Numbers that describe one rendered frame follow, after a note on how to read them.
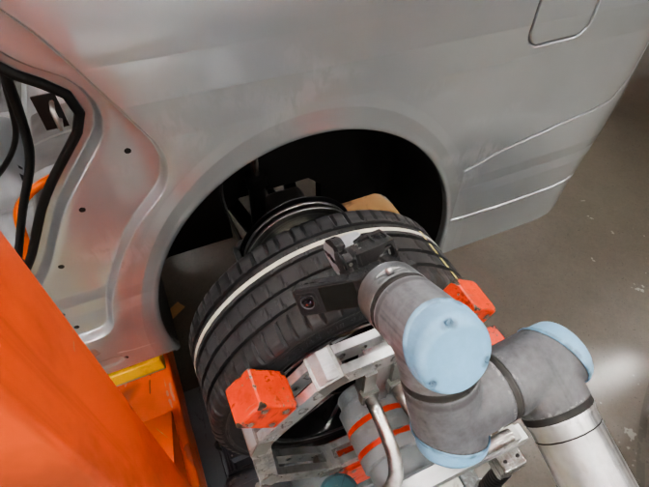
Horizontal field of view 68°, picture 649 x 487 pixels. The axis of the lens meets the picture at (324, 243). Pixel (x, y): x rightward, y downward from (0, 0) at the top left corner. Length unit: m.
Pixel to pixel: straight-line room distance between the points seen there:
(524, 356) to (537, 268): 1.99
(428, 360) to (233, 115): 0.56
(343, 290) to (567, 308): 1.94
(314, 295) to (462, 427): 0.26
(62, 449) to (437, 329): 0.35
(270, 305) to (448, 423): 0.43
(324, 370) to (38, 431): 0.52
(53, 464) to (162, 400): 0.90
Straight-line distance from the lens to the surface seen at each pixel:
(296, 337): 0.87
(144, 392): 1.40
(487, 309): 0.94
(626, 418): 2.35
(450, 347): 0.51
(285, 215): 1.24
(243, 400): 0.86
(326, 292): 0.68
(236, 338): 0.94
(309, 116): 0.94
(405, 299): 0.55
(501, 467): 1.03
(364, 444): 1.05
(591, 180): 3.25
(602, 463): 0.69
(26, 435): 0.44
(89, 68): 0.81
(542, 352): 0.66
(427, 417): 0.59
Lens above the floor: 1.89
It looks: 49 degrees down
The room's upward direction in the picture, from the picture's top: straight up
